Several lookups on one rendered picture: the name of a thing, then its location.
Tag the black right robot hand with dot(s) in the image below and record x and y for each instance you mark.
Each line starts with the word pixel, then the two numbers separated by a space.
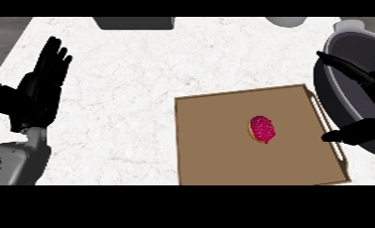
pixel 351 70

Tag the pale grey round object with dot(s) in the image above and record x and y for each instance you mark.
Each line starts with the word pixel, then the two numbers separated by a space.
pixel 285 21

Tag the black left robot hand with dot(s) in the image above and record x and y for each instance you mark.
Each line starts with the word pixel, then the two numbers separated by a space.
pixel 38 86

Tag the dark grey flat appliance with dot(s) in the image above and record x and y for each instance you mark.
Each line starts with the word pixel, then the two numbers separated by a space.
pixel 134 22

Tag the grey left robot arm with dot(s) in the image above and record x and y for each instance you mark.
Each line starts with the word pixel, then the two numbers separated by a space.
pixel 22 159

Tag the brown wooden tray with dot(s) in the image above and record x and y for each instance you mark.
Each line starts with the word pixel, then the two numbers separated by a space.
pixel 263 139

